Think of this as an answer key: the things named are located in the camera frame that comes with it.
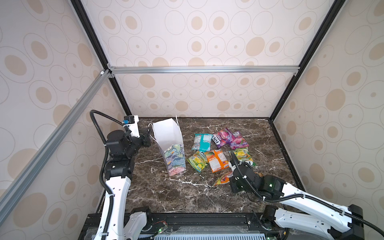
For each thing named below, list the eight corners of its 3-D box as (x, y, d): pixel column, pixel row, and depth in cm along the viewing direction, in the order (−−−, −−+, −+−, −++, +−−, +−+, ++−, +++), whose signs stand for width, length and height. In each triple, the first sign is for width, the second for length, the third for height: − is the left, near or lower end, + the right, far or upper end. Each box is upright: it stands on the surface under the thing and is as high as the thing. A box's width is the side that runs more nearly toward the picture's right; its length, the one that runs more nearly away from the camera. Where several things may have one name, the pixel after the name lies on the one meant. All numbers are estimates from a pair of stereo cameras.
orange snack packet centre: (213, 173, 92) (213, 170, 89) (204, 155, 100) (204, 152, 98) (229, 167, 95) (230, 164, 92) (219, 150, 103) (220, 147, 100)
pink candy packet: (234, 152, 102) (235, 148, 99) (225, 138, 110) (225, 134, 107) (247, 147, 105) (249, 143, 102) (237, 133, 113) (238, 130, 110)
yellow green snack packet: (198, 173, 92) (198, 171, 89) (187, 161, 97) (187, 158, 94) (211, 163, 96) (211, 161, 93) (200, 152, 101) (200, 149, 99)
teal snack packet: (191, 150, 103) (191, 147, 100) (194, 135, 112) (194, 132, 109) (210, 153, 102) (211, 150, 99) (212, 137, 111) (212, 134, 108)
